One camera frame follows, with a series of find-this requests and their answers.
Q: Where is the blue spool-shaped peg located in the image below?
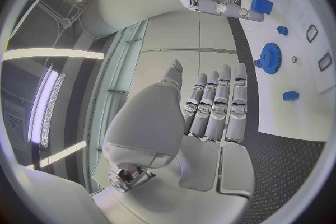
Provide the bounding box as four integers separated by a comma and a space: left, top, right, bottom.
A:
276, 25, 290, 37

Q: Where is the small blue block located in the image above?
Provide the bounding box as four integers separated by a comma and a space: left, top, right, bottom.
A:
282, 91, 301, 102

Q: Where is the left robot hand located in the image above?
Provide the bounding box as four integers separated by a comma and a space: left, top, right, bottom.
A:
91, 59, 256, 224

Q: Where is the blue gear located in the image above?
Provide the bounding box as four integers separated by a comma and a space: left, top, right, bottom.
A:
253, 41, 284, 74

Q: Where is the glowing light bar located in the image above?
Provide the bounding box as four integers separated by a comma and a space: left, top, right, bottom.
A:
26, 63, 68, 150

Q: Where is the white task board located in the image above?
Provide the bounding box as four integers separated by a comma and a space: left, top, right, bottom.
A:
237, 0, 332, 143

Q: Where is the large blue block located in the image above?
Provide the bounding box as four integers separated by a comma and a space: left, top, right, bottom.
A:
250, 0, 274, 15

